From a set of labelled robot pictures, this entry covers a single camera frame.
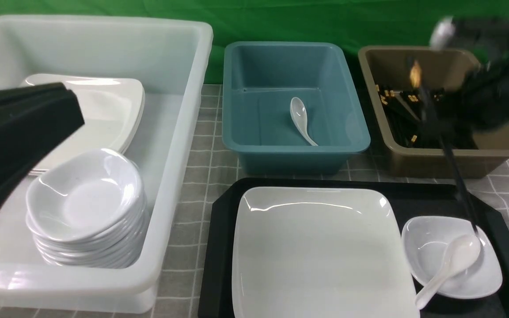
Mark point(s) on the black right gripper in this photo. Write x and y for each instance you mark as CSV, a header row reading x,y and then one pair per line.
x,y
482,100

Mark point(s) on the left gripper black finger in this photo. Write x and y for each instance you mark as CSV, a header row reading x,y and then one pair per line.
x,y
33,122

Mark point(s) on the black chopstick pair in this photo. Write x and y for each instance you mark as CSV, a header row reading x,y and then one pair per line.
x,y
433,129

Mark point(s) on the white ceramic spoon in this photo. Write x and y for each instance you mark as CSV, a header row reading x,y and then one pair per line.
x,y
299,118
459,255

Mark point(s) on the small white bowl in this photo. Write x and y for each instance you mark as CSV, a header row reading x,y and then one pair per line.
x,y
426,237

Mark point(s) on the large white square rice plate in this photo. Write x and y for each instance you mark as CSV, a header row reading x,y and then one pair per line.
x,y
319,253

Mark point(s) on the top stacked square plate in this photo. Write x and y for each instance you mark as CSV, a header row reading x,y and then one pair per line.
x,y
112,109

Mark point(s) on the bundle of black chopsticks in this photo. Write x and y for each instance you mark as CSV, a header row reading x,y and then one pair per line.
x,y
403,110

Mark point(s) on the grey checked tablecloth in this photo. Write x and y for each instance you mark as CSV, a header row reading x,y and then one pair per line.
x,y
211,170

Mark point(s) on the brown plastic bin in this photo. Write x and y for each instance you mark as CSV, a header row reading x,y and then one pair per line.
x,y
386,65

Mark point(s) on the stack of white bowls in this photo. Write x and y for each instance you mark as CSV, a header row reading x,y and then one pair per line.
x,y
116,249

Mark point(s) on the green backdrop cloth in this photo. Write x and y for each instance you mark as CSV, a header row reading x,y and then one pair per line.
x,y
350,24

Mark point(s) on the large white plastic bin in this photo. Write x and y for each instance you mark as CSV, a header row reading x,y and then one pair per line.
x,y
169,57

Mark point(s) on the white ceramic spoon in bin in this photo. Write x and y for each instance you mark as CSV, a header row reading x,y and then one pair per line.
x,y
299,118

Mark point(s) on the black serving tray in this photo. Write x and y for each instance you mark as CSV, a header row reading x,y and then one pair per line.
x,y
408,199

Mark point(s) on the teal plastic bin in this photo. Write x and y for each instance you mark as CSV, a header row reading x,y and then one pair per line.
x,y
261,78

